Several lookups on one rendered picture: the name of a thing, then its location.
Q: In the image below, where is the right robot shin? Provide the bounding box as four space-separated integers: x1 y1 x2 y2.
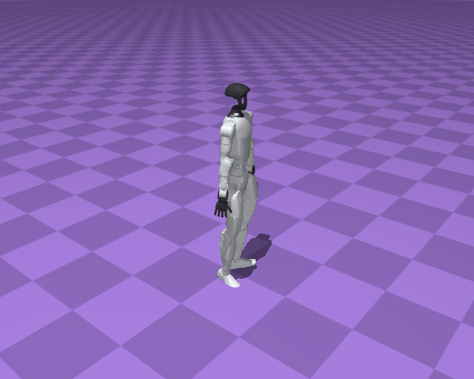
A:
220 231 236 276

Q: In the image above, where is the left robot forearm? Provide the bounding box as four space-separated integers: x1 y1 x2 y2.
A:
246 148 255 172

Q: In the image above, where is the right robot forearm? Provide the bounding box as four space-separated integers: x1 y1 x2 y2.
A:
219 159 231 198

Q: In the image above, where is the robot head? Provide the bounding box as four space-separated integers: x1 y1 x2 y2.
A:
224 83 250 118

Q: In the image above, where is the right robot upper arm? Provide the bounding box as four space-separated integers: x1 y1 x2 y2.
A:
220 122 236 168

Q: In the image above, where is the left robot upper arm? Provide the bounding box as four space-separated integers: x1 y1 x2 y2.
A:
246 111 254 149

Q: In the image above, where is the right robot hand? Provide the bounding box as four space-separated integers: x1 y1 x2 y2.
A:
214 190 232 218

